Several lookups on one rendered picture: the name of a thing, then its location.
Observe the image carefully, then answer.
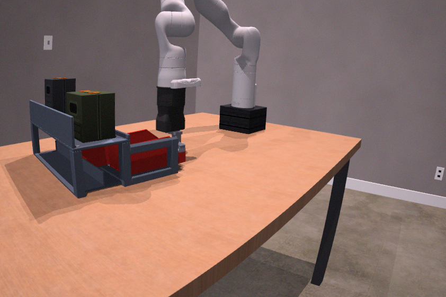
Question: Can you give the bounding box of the black case with orange latches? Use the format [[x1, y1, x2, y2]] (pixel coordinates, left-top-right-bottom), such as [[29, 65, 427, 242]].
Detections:
[[44, 78, 76, 114]]

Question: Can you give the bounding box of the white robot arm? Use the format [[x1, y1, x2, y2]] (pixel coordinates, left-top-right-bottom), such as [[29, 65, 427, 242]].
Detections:
[[155, 0, 261, 108]]

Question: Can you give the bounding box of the red bin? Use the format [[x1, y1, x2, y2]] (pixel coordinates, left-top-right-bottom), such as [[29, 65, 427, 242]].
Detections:
[[82, 146, 110, 167], [108, 129, 186, 175]]

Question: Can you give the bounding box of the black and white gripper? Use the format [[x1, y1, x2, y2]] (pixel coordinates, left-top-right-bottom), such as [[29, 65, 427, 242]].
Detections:
[[156, 68, 201, 142]]

